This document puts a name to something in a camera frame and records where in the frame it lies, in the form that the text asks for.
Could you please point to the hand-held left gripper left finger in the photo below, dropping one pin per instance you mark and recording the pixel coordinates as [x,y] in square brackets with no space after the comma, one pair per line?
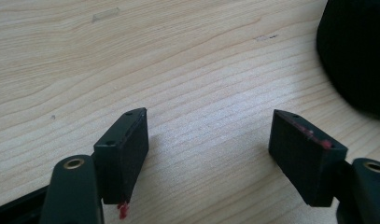
[120,155]

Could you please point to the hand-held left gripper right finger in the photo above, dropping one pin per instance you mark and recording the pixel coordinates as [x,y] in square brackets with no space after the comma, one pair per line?
[306,155]

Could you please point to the black round object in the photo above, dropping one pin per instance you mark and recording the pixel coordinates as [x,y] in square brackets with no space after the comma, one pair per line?
[357,53]

